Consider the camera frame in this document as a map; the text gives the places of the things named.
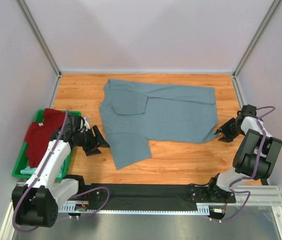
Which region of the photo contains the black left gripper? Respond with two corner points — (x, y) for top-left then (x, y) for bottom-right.
(74, 125), (110, 157)

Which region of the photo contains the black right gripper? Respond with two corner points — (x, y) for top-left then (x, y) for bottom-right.
(215, 118), (244, 143)

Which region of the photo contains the blue grey t shirt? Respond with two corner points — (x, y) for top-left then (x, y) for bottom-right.
(99, 79), (219, 170)

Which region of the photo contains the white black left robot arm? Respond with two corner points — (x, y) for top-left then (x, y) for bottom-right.
(11, 125), (110, 232)

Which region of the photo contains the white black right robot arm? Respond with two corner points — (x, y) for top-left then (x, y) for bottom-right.
(206, 116), (282, 202)

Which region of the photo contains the red t shirt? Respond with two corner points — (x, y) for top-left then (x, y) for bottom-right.
(25, 108), (65, 168)

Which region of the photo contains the black base mat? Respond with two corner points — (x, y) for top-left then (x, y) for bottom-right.
(67, 183), (237, 211)

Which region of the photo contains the mint green t shirt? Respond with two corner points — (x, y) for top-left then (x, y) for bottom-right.
(20, 163), (64, 178)

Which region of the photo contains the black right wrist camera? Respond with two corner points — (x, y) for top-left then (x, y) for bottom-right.
(237, 104), (257, 117)

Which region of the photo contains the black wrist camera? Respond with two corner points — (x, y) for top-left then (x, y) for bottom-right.
(64, 114), (90, 132)
(237, 104), (257, 117)

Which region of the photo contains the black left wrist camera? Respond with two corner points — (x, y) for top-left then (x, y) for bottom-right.
(64, 114), (90, 132)

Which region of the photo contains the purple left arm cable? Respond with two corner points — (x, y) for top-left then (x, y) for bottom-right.
(12, 109), (111, 232)

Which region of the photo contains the aluminium frame rail front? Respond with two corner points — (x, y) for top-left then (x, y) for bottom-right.
(10, 181), (282, 207)

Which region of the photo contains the aluminium back rail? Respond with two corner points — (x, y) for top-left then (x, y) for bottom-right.
(61, 70), (234, 76)

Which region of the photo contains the white slotted cable duct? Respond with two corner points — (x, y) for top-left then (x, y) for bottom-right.
(58, 203), (210, 215)

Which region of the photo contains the aluminium frame post right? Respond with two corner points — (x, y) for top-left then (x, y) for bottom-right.
(233, 0), (282, 78)

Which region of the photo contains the aluminium frame post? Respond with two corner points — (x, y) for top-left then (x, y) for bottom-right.
(233, 0), (282, 78)
(16, 0), (61, 78)

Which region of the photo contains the aluminium frame post left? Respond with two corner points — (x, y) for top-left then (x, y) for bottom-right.
(16, 0), (61, 78)

